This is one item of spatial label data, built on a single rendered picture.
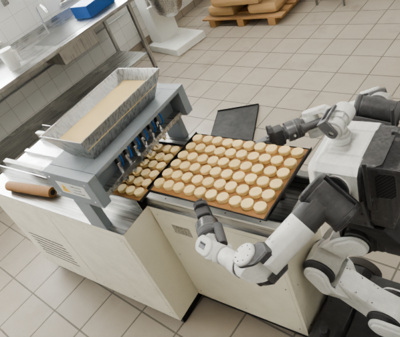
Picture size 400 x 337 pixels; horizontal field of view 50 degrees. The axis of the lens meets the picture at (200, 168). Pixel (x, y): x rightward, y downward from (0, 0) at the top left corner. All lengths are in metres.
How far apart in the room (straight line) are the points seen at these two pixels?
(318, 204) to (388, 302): 0.91
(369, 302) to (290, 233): 0.86
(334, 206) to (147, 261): 1.18
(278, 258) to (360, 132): 0.49
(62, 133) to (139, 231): 0.58
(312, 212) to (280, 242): 0.12
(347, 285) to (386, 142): 0.82
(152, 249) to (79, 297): 1.08
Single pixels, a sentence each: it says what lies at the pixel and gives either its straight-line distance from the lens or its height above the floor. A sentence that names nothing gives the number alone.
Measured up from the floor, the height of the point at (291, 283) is 0.54.
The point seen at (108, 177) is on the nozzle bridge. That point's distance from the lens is 2.02.
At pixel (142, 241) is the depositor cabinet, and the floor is 0.72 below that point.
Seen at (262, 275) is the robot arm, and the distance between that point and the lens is 1.33.
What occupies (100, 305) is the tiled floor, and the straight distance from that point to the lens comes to 3.03.
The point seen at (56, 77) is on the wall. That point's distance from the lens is 5.55.
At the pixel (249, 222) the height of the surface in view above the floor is 0.90.
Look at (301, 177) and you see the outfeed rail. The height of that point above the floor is 0.89.
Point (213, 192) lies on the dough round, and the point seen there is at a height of 1.02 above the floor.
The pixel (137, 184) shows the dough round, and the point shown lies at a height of 0.91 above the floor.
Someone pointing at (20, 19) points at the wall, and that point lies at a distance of 5.36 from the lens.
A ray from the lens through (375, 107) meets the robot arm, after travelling 1.58.
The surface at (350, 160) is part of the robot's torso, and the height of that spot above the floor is 1.24.
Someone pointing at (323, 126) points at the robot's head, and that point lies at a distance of 1.34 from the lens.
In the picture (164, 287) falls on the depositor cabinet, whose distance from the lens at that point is 2.37.
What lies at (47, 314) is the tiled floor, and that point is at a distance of 3.25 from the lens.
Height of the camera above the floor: 2.14
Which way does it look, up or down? 37 degrees down
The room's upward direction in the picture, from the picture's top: 24 degrees counter-clockwise
